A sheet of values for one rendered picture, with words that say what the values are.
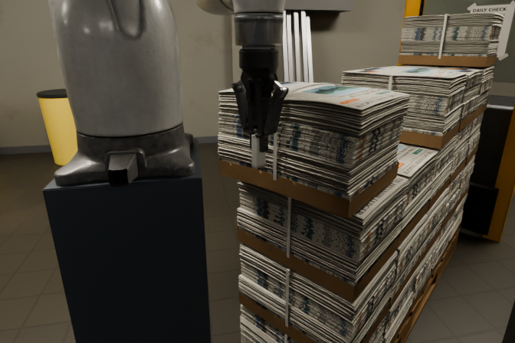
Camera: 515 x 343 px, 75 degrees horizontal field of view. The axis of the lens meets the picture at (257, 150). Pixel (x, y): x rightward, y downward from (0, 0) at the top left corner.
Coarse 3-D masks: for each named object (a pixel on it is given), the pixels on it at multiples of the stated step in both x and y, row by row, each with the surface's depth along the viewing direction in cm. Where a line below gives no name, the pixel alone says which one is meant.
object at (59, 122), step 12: (48, 96) 305; (60, 96) 306; (48, 108) 310; (60, 108) 310; (48, 120) 315; (60, 120) 314; (72, 120) 318; (48, 132) 321; (60, 132) 318; (72, 132) 321; (60, 144) 322; (72, 144) 324; (60, 156) 327; (72, 156) 328
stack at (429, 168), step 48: (384, 192) 81; (432, 192) 119; (288, 240) 86; (336, 240) 76; (384, 240) 86; (240, 288) 105; (288, 288) 90; (384, 288) 94; (432, 288) 164; (288, 336) 97; (336, 336) 83; (384, 336) 109
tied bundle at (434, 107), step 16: (352, 80) 125; (368, 80) 121; (384, 80) 117; (400, 80) 114; (416, 80) 110; (432, 80) 107; (448, 80) 105; (464, 80) 123; (416, 96) 111; (432, 96) 108; (448, 96) 106; (416, 112) 113; (432, 112) 109; (448, 112) 112; (416, 128) 114; (432, 128) 111; (448, 128) 115
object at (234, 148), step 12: (288, 84) 93; (300, 84) 93; (228, 96) 82; (228, 108) 83; (228, 120) 84; (228, 132) 85; (240, 132) 82; (228, 144) 85; (240, 144) 82; (228, 156) 86; (240, 156) 83; (264, 168) 80
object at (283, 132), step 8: (304, 88) 85; (312, 88) 85; (320, 88) 85; (328, 88) 85; (336, 88) 85; (288, 96) 74; (296, 96) 74; (288, 104) 71; (288, 112) 71; (280, 120) 74; (288, 120) 72; (280, 128) 74; (288, 128) 72; (272, 136) 76; (280, 136) 74; (272, 144) 76; (280, 144) 75; (272, 152) 76; (280, 152) 74; (272, 160) 77; (280, 160) 75; (272, 168) 78; (280, 168) 76; (280, 176) 77
